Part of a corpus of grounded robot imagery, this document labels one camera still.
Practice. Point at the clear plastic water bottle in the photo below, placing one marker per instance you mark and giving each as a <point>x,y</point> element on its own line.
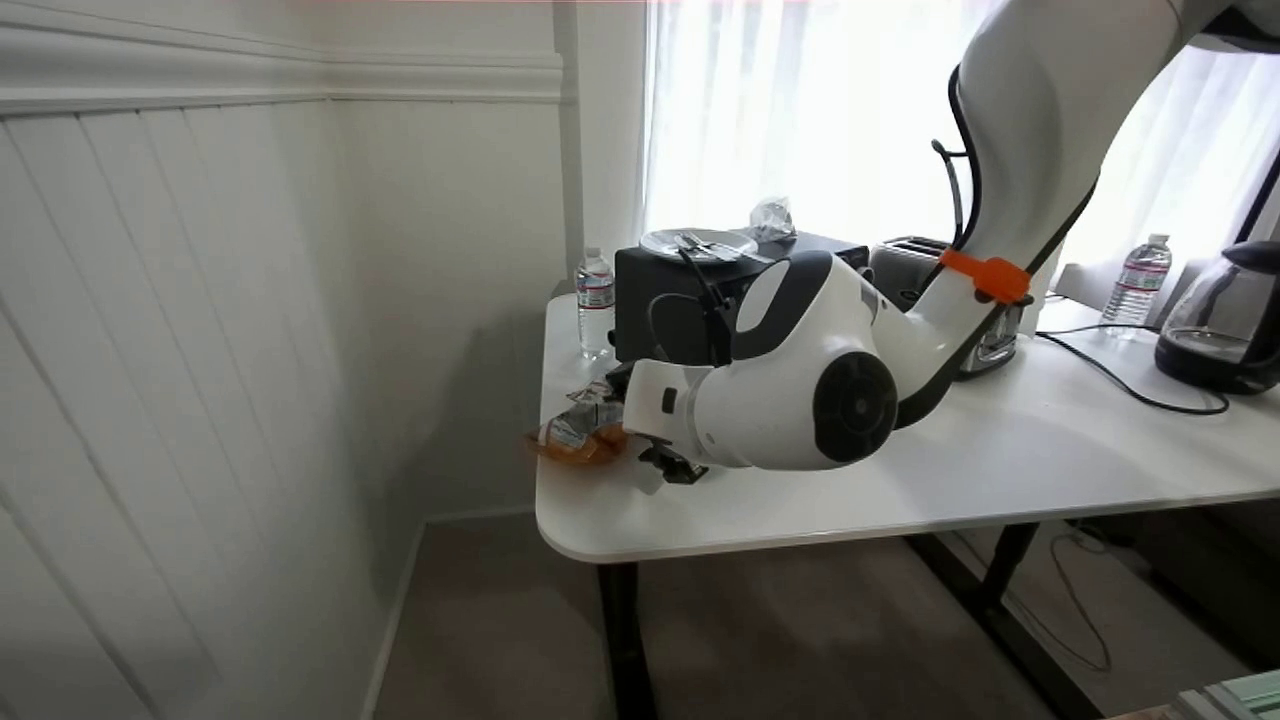
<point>1147,282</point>
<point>596,313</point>

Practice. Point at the black lamp stand pole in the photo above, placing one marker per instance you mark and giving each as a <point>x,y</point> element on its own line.
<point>1265,201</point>

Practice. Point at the black toaster oven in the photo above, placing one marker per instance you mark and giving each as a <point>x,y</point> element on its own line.
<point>666,313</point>

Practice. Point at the silver two-slot toaster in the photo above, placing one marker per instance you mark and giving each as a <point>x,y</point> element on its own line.
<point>906,272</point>

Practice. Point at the crumpled clear plastic wrap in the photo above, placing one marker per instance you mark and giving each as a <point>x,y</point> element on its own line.
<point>772,223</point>

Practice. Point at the pale green box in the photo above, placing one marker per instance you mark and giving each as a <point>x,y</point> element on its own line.
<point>1226,701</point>

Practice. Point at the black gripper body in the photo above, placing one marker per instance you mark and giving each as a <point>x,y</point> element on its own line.
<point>621,384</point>

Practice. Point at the black electric glass kettle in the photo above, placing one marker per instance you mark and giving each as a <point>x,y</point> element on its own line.
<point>1221,334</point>

